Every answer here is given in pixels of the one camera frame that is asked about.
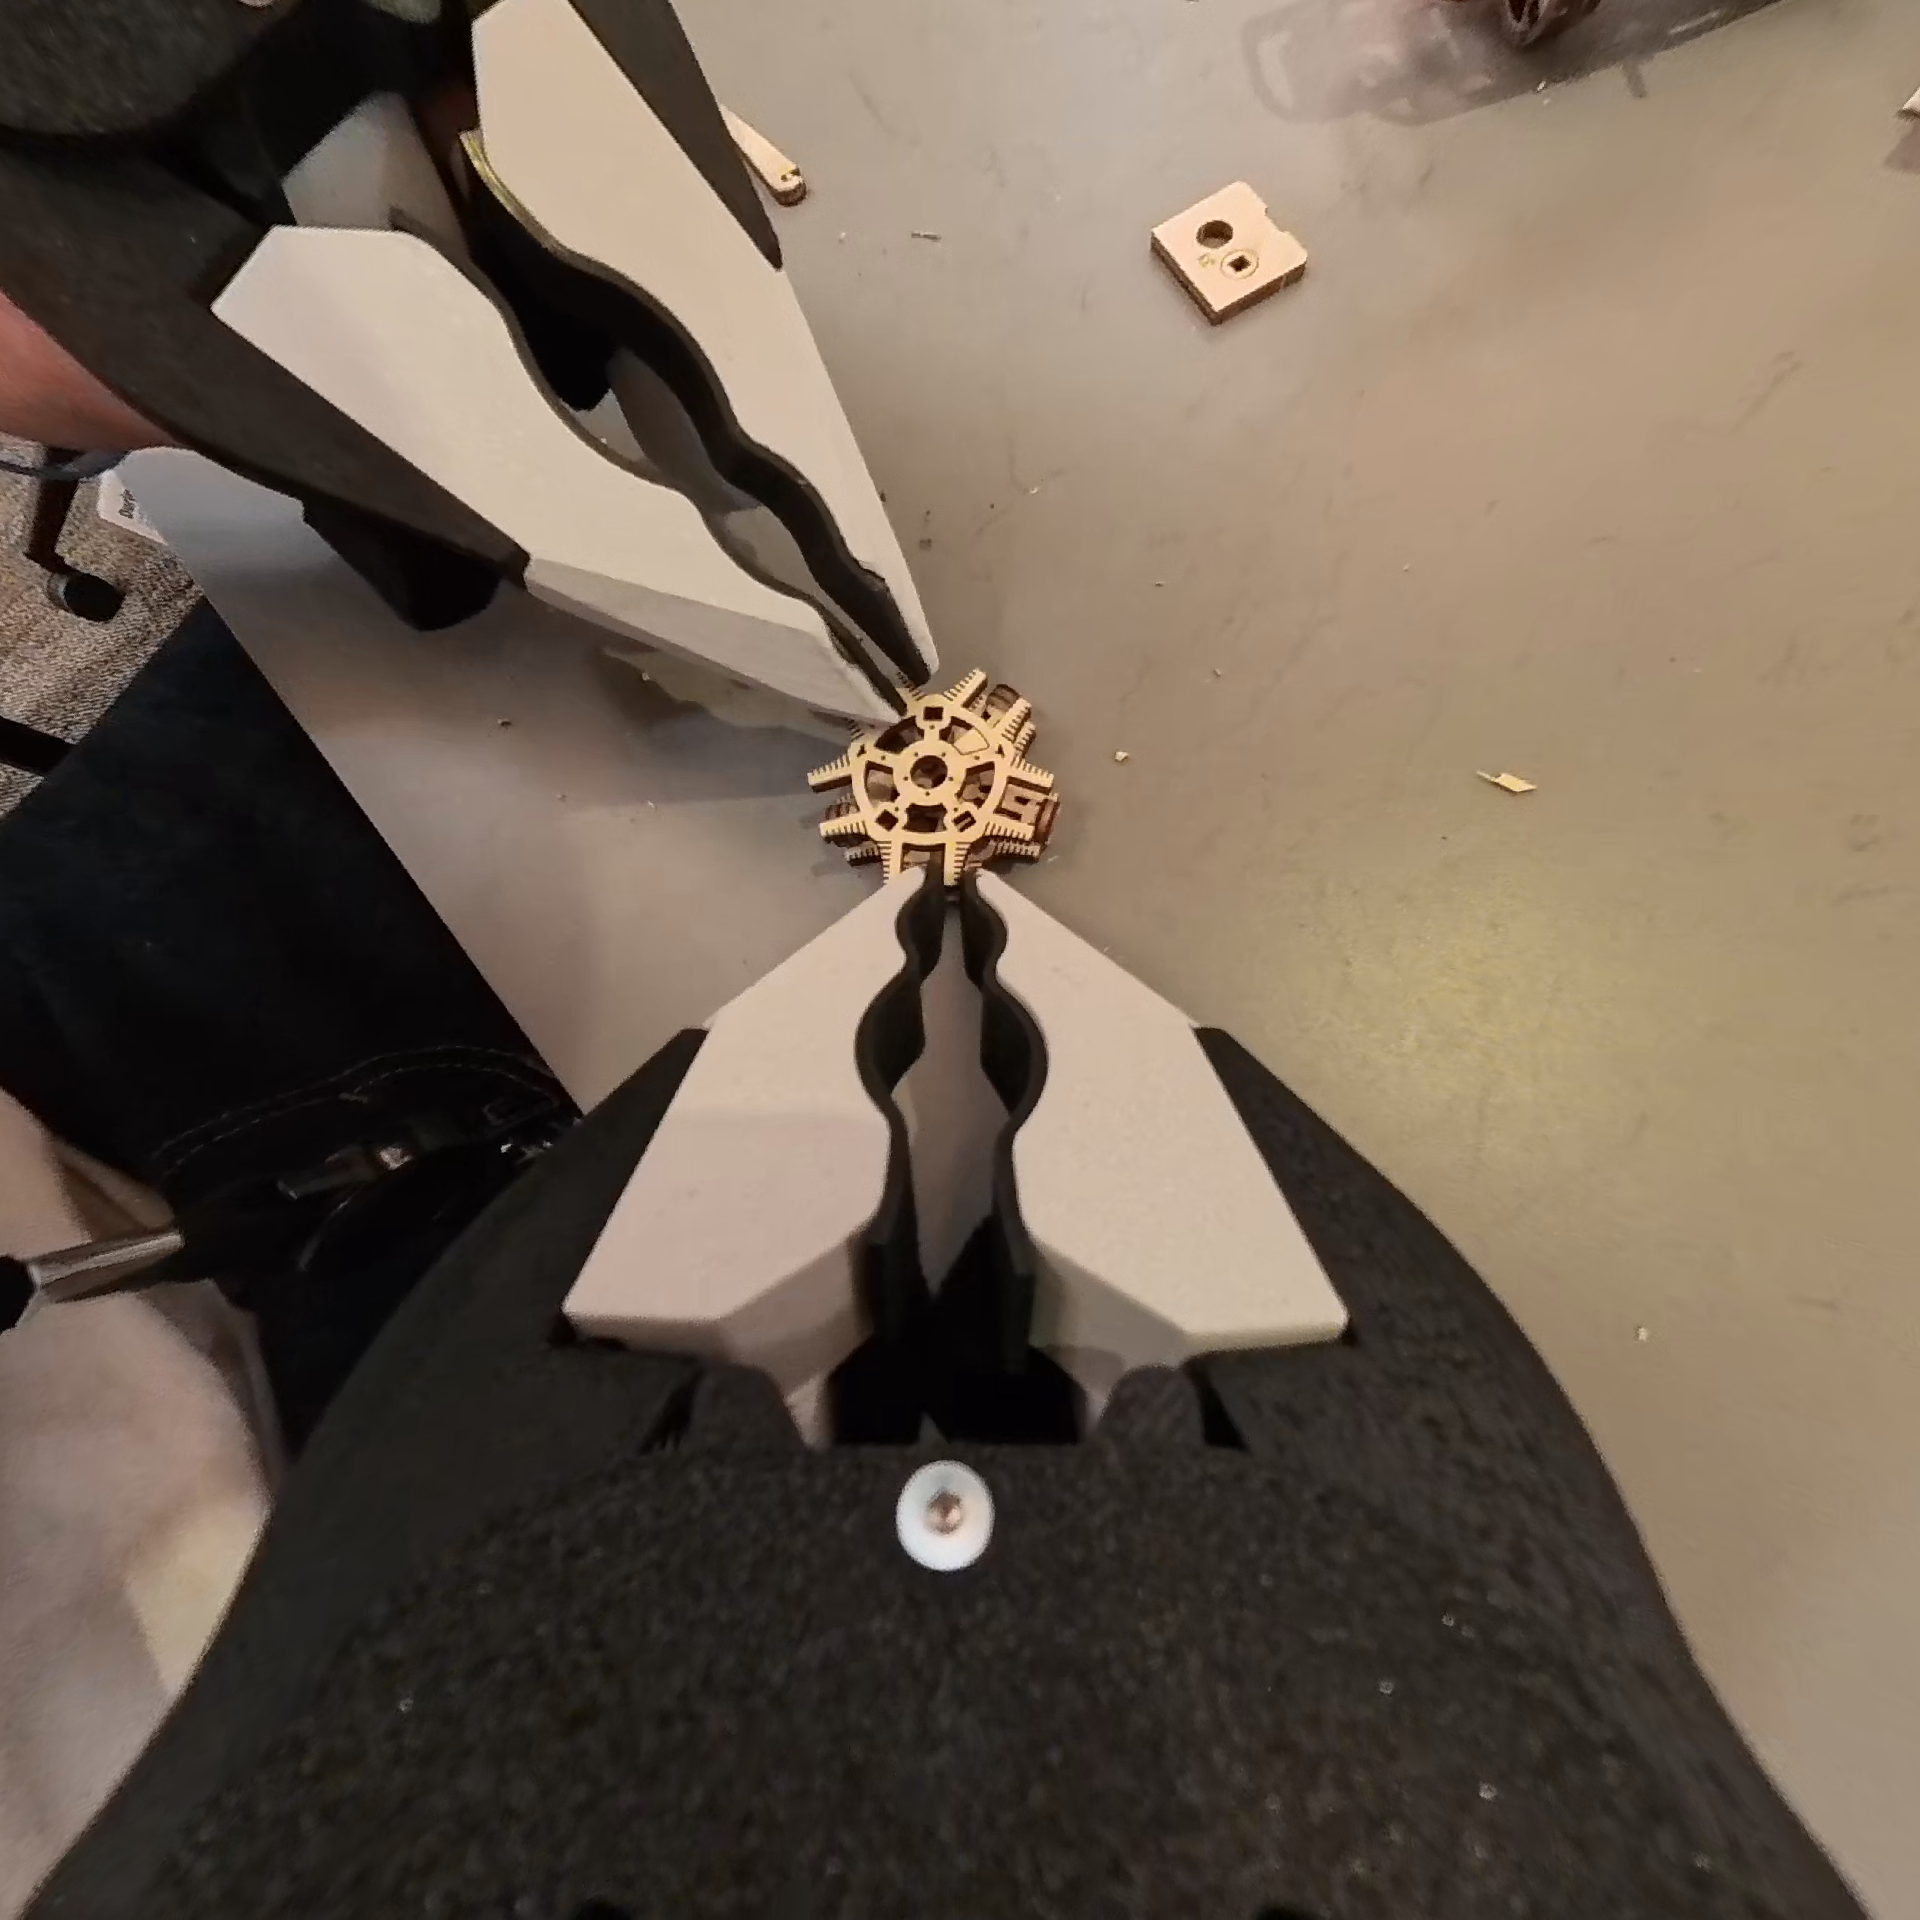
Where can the grey desk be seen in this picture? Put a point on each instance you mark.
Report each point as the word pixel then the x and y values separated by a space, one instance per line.
pixel 1350 599

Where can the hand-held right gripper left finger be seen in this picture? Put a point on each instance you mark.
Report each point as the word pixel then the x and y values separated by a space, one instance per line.
pixel 721 1202

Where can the person's white shirt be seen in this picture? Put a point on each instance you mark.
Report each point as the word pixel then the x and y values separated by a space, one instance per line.
pixel 106 1500

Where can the wooden radial engine model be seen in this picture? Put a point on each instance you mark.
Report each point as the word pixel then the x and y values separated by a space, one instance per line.
pixel 869 782

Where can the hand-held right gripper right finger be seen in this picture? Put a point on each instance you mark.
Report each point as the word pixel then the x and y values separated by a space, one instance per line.
pixel 1171 1202

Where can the person's dark jeans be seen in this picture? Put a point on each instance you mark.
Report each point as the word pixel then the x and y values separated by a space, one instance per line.
pixel 225 901

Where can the square wooden plate with holes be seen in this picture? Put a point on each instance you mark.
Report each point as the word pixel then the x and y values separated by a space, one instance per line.
pixel 1259 278

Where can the person's left forearm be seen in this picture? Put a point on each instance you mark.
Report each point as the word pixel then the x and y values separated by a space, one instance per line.
pixel 61 377

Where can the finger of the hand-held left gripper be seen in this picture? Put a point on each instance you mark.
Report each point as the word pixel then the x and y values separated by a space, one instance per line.
pixel 451 406
pixel 781 406

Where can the wooden biplane model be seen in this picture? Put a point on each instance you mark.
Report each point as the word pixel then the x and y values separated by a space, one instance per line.
pixel 1530 20

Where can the pointed wooden stick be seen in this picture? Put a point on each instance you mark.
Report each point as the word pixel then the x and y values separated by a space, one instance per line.
pixel 773 165

